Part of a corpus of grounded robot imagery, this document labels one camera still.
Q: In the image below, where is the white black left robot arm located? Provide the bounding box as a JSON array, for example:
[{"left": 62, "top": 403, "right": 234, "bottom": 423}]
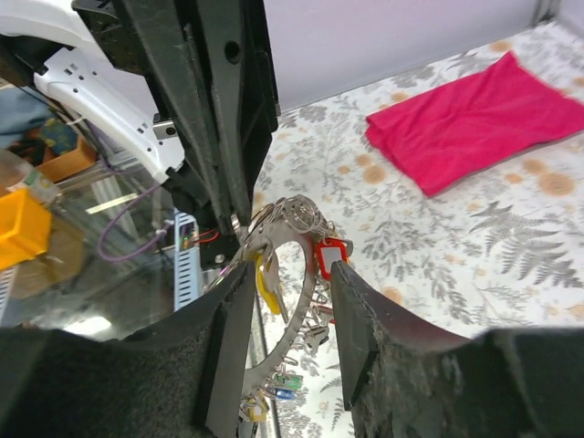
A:
[{"left": 1, "top": 1, "right": 279, "bottom": 234}]

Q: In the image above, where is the orange plastic box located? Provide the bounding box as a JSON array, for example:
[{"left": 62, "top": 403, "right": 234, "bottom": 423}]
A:
[{"left": 0, "top": 188, "right": 52, "bottom": 270}]

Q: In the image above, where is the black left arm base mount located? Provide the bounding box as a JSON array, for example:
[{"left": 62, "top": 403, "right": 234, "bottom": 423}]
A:
[{"left": 197, "top": 229, "right": 240, "bottom": 270}]

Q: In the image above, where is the grey metal key organiser ring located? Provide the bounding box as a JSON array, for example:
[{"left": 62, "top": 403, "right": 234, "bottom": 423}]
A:
[{"left": 218, "top": 193, "right": 357, "bottom": 423}]

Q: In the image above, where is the clear plastic bottle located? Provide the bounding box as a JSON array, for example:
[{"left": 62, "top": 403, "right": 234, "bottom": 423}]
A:
[{"left": 1, "top": 149, "right": 60, "bottom": 204}]

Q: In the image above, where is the floral table mat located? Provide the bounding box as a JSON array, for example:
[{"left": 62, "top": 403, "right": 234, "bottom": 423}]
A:
[{"left": 245, "top": 20, "right": 584, "bottom": 438}]

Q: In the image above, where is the red folded cloth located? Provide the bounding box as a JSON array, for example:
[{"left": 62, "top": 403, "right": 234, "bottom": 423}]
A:
[{"left": 365, "top": 52, "right": 583, "bottom": 197}]

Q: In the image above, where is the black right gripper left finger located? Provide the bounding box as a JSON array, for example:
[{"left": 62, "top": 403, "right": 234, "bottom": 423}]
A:
[{"left": 1, "top": 262, "right": 255, "bottom": 437}]

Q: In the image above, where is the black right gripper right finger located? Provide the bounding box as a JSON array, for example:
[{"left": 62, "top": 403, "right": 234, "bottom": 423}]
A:
[{"left": 331, "top": 262, "right": 583, "bottom": 437}]

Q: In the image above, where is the white slotted cable duct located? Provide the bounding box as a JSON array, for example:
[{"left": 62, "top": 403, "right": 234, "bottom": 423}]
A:
[{"left": 173, "top": 210, "right": 201, "bottom": 311}]

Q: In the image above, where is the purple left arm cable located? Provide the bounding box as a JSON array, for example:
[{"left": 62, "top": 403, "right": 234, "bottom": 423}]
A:
[{"left": 96, "top": 180, "right": 177, "bottom": 264}]

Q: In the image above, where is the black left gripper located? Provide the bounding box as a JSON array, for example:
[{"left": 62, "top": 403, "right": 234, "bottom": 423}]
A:
[{"left": 72, "top": 1, "right": 278, "bottom": 233}]

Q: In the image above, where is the wooden tray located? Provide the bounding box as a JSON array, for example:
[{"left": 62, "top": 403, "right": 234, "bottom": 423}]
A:
[{"left": 36, "top": 136, "right": 98, "bottom": 183}]

